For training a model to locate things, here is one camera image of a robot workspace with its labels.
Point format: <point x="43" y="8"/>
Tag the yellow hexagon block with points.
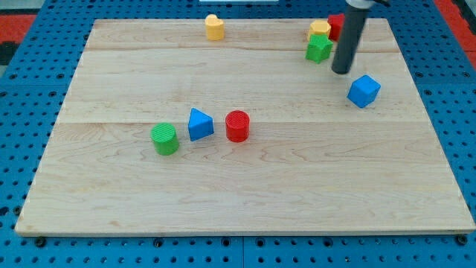
<point x="319" y="27"/>

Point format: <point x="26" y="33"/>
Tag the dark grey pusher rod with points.
<point x="349" y="39"/>

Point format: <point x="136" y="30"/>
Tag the green cylinder block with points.
<point x="164" y="139"/>

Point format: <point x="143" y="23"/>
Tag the red cylinder block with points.
<point x="237" y="125"/>

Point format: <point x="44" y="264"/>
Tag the blue triangle block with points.
<point x="200" y="125"/>

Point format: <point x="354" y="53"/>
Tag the yellow heart block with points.
<point x="214" y="27"/>

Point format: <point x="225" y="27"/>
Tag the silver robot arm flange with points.
<point x="367" y="4"/>

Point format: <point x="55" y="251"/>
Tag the wooden board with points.
<point x="313" y="164"/>

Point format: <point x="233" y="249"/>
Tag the green star block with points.
<point x="319" y="48"/>

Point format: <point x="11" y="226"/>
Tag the blue cube block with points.
<point x="363" y="91"/>

